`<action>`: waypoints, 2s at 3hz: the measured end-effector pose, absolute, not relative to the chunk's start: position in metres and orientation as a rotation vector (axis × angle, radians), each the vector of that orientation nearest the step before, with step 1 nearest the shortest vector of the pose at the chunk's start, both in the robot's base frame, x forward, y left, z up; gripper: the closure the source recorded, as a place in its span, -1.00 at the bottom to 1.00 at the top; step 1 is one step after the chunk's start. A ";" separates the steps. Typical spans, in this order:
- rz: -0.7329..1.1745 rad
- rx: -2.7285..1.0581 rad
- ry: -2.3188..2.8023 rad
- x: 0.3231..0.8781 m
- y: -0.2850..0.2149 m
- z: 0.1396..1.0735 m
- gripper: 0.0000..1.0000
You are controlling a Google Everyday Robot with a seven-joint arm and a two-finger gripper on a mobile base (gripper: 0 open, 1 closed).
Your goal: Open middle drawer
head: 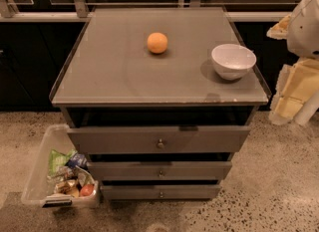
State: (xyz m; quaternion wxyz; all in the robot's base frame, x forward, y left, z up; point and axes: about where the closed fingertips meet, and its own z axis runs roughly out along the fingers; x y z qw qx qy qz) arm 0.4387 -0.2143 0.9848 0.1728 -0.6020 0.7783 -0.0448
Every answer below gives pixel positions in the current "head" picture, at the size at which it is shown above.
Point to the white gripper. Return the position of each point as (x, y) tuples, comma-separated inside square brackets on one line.
[(304, 30)]

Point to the grey drawer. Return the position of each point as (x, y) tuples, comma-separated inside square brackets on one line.
[(158, 139), (160, 192), (175, 170)]

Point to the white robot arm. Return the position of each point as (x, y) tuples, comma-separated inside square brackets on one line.
[(302, 37)]

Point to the grey top drawer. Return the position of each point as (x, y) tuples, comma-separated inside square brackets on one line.
[(158, 139)]

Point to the grey drawer cabinet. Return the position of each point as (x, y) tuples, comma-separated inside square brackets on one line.
[(112, 79)]

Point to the grey bottom drawer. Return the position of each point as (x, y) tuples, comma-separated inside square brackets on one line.
[(160, 192)]

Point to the white pipe leg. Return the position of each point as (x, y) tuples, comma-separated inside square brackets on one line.
[(308, 110)]

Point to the white bowl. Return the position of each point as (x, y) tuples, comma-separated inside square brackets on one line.
[(232, 61)]

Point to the orange fruit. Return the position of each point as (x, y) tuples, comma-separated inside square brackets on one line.
[(157, 43)]

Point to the blue snack packet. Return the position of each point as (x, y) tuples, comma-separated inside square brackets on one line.
[(77, 160)]

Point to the red apple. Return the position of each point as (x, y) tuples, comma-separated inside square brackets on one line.
[(87, 190)]

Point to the green snack bag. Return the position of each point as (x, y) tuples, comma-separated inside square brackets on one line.
[(57, 159)]

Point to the clear plastic bin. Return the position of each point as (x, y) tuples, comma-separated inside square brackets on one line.
[(38, 190)]

